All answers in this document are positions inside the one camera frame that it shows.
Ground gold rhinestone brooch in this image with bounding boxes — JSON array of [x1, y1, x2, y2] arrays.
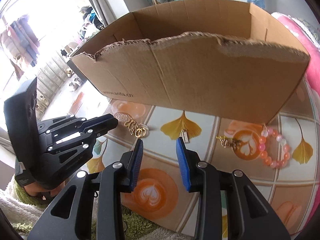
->
[[124, 119, 149, 135]]

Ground brown cardboard box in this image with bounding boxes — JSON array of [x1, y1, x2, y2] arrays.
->
[[72, 0, 310, 124]]

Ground silver rectangular pendant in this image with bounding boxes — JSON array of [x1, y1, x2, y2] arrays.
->
[[180, 129, 189, 144]]

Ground pink orange bead bracelet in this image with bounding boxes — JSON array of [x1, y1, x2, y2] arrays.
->
[[258, 124, 291, 169]]

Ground pink floral blanket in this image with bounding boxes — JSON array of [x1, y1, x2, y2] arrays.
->
[[271, 12, 319, 111]]

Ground hanging clothes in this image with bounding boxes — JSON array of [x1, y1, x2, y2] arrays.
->
[[1, 15, 40, 80]]

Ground green shaggy rug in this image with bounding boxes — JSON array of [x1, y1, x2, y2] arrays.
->
[[11, 179, 161, 240]]

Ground gold butterfly necklace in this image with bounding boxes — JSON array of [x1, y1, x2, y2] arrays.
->
[[216, 135, 243, 151]]

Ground gold double ring earrings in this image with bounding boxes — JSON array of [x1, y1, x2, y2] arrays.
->
[[133, 128, 147, 138]]

